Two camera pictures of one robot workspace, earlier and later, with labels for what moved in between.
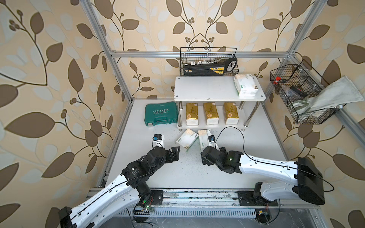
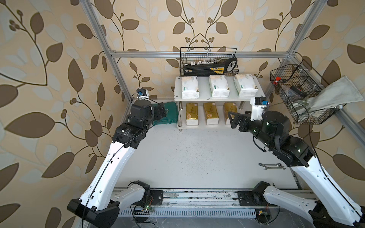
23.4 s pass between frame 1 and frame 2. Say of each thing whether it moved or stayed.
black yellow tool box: stayed
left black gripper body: moved
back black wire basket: stayed
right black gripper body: moved
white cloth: stayed
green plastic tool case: stayed
